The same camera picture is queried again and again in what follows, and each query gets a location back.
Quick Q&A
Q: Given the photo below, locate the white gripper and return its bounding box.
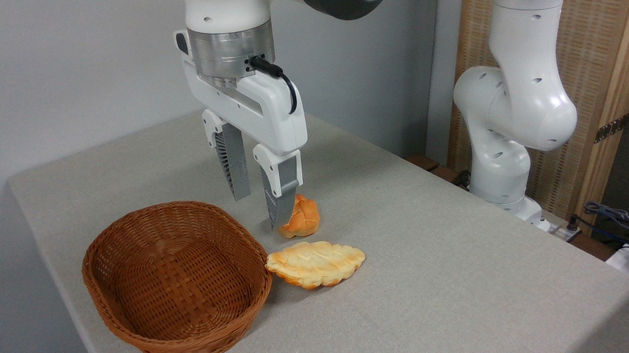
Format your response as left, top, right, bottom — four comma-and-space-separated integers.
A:
163, 29, 314, 233

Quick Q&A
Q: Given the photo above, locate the leaf-shaped bread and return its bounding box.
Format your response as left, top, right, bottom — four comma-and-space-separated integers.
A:
263, 238, 367, 293

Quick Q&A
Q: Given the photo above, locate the brown woven wicker basket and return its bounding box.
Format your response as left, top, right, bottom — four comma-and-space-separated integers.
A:
77, 195, 277, 353

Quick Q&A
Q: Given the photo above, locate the brown wooden ledge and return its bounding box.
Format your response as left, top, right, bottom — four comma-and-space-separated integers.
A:
402, 153, 473, 191

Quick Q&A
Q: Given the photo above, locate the metal screen hinge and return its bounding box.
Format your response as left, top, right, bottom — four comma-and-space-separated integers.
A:
594, 112, 629, 146

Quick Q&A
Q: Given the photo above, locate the wooden rattan folding screen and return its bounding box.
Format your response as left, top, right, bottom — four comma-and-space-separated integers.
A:
444, 0, 629, 239

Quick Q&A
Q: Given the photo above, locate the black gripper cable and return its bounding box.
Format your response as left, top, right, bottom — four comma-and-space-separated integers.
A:
247, 56, 301, 116

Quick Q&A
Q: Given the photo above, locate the black and blue cable bundle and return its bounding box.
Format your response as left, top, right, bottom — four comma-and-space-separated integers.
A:
582, 200, 629, 253

